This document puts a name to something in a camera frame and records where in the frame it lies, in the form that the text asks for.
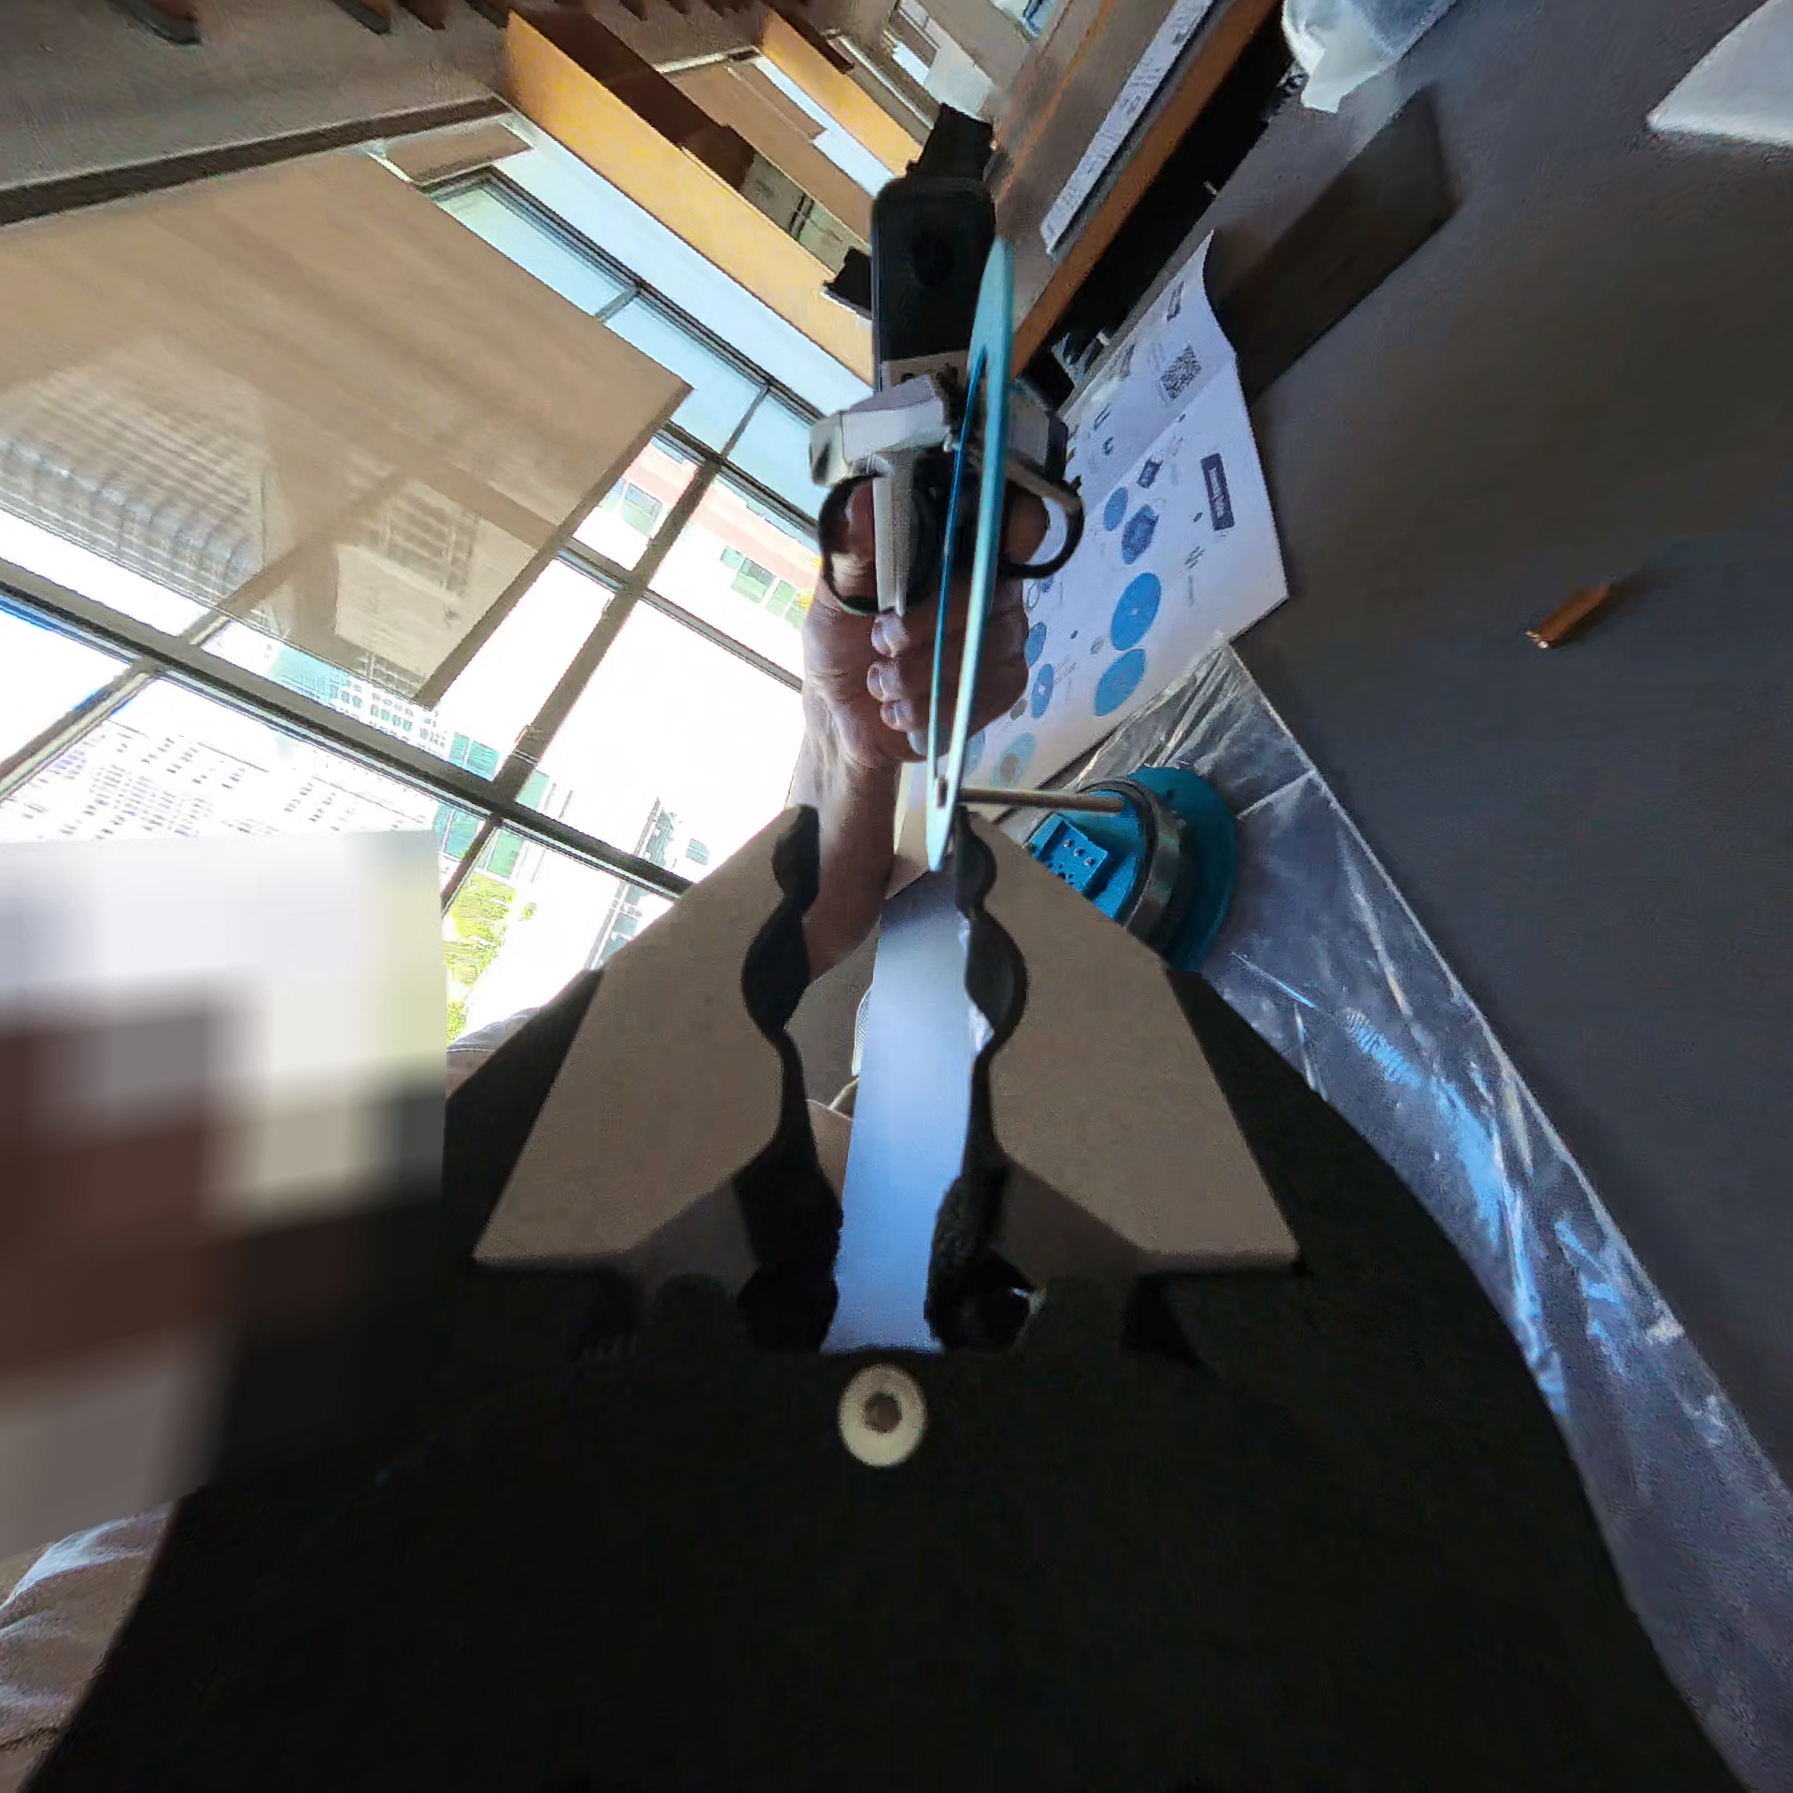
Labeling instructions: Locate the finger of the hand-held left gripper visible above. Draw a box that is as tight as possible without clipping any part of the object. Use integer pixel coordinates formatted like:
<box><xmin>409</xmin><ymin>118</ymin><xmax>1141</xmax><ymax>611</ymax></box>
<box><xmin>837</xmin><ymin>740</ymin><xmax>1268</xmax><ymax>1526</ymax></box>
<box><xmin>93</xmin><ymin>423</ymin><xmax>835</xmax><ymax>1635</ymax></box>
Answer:
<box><xmin>1005</xmin><ymin>389</ymin><xmax>1081</xmax><ymax>482</ymax></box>
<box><xmin>807</xmin><ymin>378</ymin><xmax>964</xmax><ymax>484</ymax></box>

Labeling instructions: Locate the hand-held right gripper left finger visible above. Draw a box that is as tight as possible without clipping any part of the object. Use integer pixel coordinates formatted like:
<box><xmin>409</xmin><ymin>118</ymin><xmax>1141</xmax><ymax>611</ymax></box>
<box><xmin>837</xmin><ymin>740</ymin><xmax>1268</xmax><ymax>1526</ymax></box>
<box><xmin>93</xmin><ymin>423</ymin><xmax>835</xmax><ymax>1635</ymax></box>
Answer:
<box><xmin>472</xmin><ymin>805</ymin><xmax>850</xmax><ymax>1319</ymax></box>

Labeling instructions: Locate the orange cardboard box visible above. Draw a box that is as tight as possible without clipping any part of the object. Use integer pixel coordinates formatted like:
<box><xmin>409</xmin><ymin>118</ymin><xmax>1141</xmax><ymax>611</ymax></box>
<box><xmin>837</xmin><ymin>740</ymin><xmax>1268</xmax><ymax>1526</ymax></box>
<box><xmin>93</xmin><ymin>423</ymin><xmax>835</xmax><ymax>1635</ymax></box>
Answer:
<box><xmin>1005</xmin><ymin>0</ymin><xmax>1283</xmax><ymax>378</ymax></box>

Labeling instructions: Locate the assembly guide sheet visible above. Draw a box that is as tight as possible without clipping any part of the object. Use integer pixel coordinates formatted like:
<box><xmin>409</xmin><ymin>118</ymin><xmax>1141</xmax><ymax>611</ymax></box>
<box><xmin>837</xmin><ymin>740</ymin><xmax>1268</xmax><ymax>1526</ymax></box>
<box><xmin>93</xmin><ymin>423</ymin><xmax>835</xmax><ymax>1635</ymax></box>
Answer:
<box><xmin>964</xmin><ymin>230</ymin><xmax>1290</xmax><ymax>796</ymax></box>

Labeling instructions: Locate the white foam wrapped part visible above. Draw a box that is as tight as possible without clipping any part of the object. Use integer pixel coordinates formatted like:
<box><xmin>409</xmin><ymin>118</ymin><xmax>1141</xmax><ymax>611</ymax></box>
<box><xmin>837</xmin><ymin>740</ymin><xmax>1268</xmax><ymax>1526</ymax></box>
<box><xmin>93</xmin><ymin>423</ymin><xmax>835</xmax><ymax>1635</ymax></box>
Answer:
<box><xmin>1277</xmin><ymin>0</ymin><xmax>1447</xmax><ymax>114</ymax></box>

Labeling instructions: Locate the person's left forearm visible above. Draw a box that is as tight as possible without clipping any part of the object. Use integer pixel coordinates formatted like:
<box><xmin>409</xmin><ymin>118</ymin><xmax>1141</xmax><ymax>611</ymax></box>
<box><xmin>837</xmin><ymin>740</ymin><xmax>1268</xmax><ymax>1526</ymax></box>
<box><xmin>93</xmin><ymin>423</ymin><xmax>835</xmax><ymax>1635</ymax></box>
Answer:
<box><xmin>786</xmin><ymin>757</ymin><xmax>926</xmax><ymax>983</ymax></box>

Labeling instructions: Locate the person's left hand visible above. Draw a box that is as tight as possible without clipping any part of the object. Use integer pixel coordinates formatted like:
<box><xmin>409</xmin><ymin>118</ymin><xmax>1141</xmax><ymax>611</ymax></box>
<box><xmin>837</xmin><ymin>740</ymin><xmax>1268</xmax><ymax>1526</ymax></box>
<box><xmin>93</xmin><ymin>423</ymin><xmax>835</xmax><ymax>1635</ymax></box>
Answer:
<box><xmin>797</xmin><ymin>533</ymin><xmax>1053</xmax><ymax>776</ymax></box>

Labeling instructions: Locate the beige roller blind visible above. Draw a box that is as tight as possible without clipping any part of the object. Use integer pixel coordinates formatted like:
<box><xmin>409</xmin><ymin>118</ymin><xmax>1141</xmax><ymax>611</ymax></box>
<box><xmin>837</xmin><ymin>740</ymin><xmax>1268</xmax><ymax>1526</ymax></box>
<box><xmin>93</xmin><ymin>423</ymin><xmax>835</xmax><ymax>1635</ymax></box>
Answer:
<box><xmin>0</xmin><ymin>152</ymin><xmax>695</xmax><ymax>706</ymax></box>

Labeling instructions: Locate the grey desk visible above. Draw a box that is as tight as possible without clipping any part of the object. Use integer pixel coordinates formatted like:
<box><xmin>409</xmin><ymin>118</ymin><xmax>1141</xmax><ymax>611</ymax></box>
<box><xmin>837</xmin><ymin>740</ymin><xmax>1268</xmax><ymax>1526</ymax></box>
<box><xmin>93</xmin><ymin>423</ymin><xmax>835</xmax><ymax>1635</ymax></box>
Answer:
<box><xmin>965</xmin><ymin>0</ymin><xmax>1793</xmax><ymax>1403</ymax></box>

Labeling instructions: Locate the blue turntable bearing assembly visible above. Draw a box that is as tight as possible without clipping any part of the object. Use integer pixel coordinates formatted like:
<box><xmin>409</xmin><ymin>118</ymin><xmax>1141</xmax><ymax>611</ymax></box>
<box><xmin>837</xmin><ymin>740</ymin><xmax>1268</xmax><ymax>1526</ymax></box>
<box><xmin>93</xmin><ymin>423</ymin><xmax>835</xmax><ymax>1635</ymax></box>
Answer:
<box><xmin>1020</xmin><ymin>766</ymin><xmax>1244</xmax><ymax>975</ymax></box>

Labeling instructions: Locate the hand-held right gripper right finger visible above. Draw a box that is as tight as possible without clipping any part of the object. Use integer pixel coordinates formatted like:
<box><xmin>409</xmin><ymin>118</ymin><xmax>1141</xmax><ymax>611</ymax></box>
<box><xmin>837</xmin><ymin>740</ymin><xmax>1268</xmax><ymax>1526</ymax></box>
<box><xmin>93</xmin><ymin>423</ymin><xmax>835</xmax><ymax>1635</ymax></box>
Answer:
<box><xmin>924</xmin><ymin>813</ymin><xmax>1300</xmax><ymax>1340</ymax></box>

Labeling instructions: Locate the white foam tray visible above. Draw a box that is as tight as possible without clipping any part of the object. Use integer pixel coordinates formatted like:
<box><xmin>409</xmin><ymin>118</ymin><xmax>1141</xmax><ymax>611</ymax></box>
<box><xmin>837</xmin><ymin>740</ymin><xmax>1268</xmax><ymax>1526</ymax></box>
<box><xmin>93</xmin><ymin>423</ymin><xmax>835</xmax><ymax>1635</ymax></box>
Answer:
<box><xmin>1645</xmin><ymin>0</ymin><xmax>1793</xmax><ymax>146</ymax></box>

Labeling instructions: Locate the teal metal ring plate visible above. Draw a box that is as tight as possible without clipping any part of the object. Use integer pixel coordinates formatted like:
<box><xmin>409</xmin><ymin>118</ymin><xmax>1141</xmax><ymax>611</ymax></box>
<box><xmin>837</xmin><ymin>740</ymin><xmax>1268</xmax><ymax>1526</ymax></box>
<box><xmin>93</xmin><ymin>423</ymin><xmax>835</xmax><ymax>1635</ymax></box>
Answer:
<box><xmin>917</xmin><ymin>236</ymin><xmax>1020</xmax><ymax>875</ymax></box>

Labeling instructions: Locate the clear plastic bag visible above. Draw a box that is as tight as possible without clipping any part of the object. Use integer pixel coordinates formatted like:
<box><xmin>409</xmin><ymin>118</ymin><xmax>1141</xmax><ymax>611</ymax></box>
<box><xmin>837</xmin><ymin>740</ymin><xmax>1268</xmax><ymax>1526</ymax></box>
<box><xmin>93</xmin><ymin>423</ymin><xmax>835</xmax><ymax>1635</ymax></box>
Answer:
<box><xmin>1064</xmin><ymin>637</ymin><xmax>1793</xmax><ymax>1793</ymax></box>

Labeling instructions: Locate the large glass window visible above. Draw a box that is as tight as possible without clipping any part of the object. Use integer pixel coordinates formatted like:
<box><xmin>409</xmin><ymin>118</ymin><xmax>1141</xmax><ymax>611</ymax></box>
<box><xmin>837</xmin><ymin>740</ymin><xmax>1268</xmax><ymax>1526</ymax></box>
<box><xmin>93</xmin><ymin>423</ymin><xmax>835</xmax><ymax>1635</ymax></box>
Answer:
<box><xmin>0</xmin><ymin>169</ymin><xmax>878</xmax><ymax>1011</ymax></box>

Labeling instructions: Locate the brass hex standoff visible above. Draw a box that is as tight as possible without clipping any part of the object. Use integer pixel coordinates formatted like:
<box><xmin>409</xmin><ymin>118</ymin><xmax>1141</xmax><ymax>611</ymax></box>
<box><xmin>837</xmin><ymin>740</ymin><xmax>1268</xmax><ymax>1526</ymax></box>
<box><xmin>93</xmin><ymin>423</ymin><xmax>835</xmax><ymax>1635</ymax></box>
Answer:
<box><xmin>1524</xmin><ymin>578</ymin><xmax>1615</xmax><ymax>650</ymax></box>

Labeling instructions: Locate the black perforated metal plate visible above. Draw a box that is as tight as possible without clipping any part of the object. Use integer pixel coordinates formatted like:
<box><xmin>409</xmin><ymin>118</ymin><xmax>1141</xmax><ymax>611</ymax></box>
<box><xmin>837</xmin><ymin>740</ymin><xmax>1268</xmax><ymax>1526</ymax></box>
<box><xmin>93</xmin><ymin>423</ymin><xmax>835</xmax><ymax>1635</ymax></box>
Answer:
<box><xmin>1206</xmin><ymin>96</ymin><xmax>1455</xmax><ymax>398</ymax></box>

